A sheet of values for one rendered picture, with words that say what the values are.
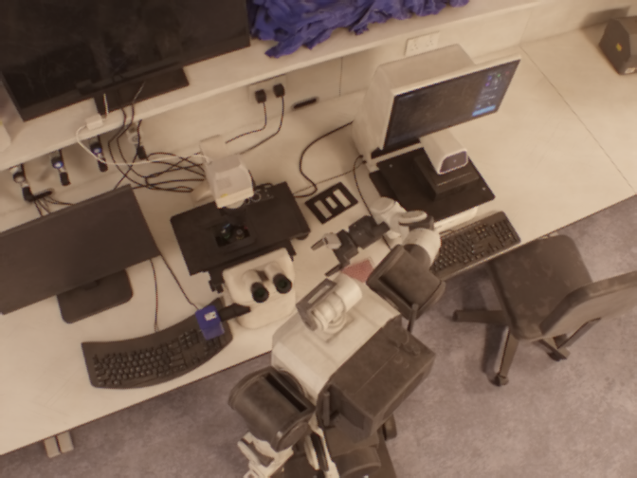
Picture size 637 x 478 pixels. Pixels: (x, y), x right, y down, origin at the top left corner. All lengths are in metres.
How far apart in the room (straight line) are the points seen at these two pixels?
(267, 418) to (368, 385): 0.21
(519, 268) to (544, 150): 0.48
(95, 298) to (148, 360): 0.30
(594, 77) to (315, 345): 2.02
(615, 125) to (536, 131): 0.38
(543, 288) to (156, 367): 1.49
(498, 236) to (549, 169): 0.41
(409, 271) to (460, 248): 0.78
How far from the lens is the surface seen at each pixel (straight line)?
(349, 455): 1.56
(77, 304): 2.11
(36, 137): 1.86
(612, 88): 2.89
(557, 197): 2.38
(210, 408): 2.68
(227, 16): 1.81
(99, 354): 2.02
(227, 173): 1.59
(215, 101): 2.22
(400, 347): 1.26
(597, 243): 3.30
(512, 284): 2.44
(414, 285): 1.36
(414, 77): 1.86
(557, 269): 2.55
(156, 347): 1.96
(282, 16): 1.88
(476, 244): 2.14
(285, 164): 2.26
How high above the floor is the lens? 2.58
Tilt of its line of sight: 62 degrees down
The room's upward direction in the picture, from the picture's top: 5 degrees clockwise
